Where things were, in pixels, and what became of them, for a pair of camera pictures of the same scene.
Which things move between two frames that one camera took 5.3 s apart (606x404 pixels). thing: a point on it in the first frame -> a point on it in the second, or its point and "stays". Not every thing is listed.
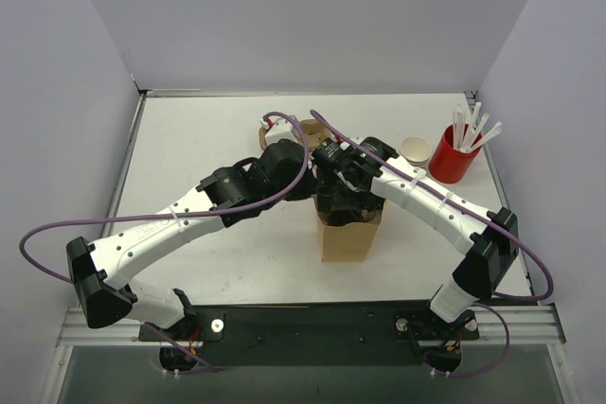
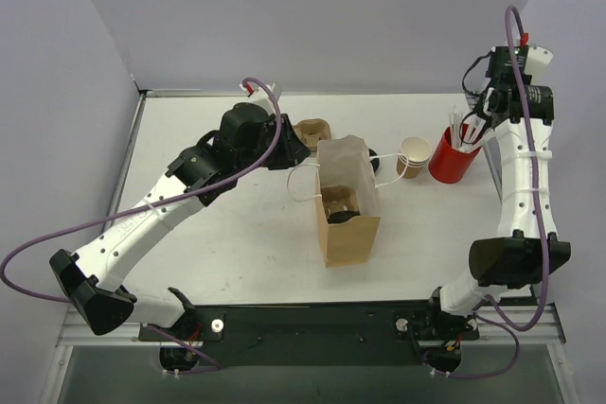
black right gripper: [347, 208] -> [492, 102]
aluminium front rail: [516, 325] stays
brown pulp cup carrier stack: [313, 131] stays
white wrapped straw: [480, 126] stays
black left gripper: [303, 187] -> [288, 144]
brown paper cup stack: [417, 149] stays
